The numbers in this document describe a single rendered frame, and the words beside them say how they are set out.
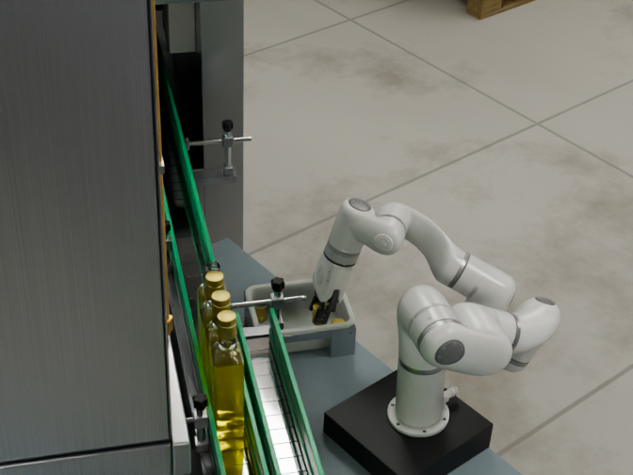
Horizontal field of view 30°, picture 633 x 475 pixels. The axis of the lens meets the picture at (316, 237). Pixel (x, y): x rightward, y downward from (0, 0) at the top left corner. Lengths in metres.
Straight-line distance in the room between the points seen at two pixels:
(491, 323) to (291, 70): 3.19
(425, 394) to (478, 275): 0.30
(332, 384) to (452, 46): 3.24
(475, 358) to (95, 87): 1.17
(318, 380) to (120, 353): 1.18
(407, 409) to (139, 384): 0.98
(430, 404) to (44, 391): 1.06
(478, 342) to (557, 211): 2.37
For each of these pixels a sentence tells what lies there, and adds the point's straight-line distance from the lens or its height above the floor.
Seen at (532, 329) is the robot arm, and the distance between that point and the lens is 2.37.
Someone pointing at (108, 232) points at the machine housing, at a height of 1.74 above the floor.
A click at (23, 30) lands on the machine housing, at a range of 1.20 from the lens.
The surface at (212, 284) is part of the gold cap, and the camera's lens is 2.18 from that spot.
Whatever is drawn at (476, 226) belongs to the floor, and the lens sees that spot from 4.39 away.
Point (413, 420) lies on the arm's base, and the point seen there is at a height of 0.84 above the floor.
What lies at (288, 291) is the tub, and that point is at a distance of 2.70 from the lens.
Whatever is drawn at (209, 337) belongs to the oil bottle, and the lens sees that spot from 2.18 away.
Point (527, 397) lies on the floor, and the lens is 3.72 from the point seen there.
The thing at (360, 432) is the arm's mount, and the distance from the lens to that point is 2.40.
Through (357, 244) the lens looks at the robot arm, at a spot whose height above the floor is 1.03.
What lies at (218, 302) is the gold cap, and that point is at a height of 1.16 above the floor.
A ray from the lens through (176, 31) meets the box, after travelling 3.15.
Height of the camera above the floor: 2.52
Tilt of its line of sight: 36 degrees down
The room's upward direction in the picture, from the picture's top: 3 degrees clockwise
